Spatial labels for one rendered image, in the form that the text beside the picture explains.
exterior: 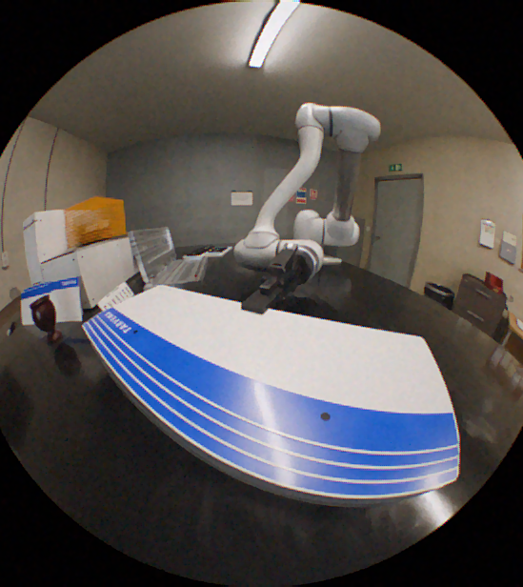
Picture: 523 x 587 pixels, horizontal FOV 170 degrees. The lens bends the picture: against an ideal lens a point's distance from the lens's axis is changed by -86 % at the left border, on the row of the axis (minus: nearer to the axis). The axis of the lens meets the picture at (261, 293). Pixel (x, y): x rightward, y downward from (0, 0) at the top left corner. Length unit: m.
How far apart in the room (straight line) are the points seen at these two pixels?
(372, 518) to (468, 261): 2.71
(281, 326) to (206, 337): 0.07
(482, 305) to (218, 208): 3.72
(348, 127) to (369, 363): 0.72
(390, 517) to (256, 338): 0.24
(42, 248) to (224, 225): 2.65
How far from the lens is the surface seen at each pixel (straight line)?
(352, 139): 0.76
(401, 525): 0.25
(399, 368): 0.17
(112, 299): 0.54
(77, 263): 0.63
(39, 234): 0.82
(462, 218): 2.85
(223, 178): 3.11
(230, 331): 0.17
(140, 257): 0.62
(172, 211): 3.11
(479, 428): 0.38
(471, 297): 2.27
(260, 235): 0.52
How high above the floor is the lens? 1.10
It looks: 23 degrees down
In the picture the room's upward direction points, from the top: straight up
